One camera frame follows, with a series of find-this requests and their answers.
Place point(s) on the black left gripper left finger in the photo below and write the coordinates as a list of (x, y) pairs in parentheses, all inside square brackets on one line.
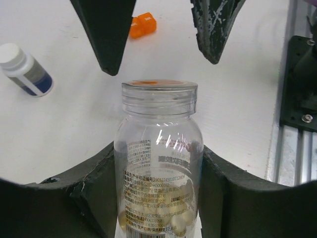
[(78, 203)]

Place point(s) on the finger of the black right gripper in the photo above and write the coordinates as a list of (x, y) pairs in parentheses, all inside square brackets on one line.
[(214, 20), (107, 24)]

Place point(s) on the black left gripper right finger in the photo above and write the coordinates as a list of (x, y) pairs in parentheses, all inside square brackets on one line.
[(236, 204)]

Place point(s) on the orange pill organizer box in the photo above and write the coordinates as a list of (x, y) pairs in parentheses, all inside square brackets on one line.
[(142, 25)]

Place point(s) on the clear glass pill vial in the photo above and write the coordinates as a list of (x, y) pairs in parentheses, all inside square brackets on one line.
[(158, 155)]

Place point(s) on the white pill bottle blue label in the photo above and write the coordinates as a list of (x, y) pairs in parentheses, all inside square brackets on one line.
[(24, 70)]

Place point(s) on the aluminium mounting rail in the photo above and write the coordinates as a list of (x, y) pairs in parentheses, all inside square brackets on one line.
[(292, 156)]

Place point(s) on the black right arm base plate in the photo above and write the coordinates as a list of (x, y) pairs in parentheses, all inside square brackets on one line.
[(299, 94)]

